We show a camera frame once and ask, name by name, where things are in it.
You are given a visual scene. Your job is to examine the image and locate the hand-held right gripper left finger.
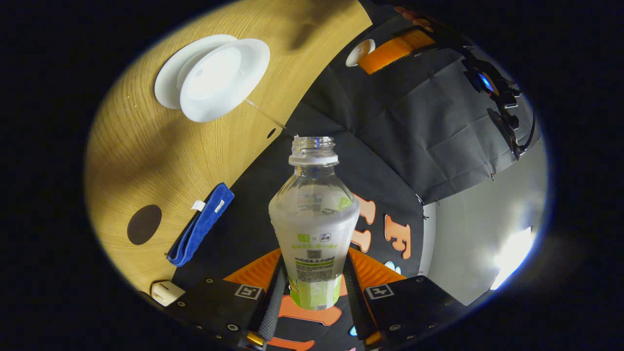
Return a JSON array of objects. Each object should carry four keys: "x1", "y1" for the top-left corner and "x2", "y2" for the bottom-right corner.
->
[{"x1": 173, "y1": 248, "x2": 284, "y2": 349}]

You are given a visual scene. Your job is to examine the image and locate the white saucer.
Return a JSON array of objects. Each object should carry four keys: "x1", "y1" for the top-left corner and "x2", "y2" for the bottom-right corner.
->
[{"x1": 155, "y1": 34, "x2": 239, "y2": 110}]

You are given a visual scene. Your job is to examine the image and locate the white teacup lid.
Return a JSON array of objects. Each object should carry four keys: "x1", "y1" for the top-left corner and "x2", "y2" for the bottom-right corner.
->
[{"x1": 346, "y1": 39, "x2": 376, "y2": 67}]

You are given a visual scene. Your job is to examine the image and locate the white teacup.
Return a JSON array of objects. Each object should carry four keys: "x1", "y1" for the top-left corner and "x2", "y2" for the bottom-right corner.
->
[{"x1": 179, "y1": 39, "x2": 270, "y2": 122}]

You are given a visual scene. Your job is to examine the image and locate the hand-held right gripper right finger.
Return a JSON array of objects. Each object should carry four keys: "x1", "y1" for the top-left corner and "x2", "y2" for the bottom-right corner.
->
[{"x1": 344, "y1": 246, "x2": 464, "y2": 349}]

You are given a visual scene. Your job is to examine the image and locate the clear water bottle green label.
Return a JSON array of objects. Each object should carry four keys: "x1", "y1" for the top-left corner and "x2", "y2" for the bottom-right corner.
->
[{"x1": 269, "y1": 136, "x2": 360, "y2": 311}]

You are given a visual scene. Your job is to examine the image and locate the dark round coaster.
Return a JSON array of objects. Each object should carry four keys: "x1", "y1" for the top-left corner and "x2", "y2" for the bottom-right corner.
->
[{"x1": 127, "y1": 205, "x2": 162, "y2": 245}]

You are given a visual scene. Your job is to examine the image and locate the blue towel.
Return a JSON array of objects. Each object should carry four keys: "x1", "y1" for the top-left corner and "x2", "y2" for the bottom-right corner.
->
[{"x1": 167, "y1": 183, "x2": 235, "y2": 268}]

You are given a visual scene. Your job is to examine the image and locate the white toaster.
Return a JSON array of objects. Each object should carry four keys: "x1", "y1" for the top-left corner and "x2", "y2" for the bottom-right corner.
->
[{"x1": 150, "y1": 280, "x2": 186, "y2": 307}]

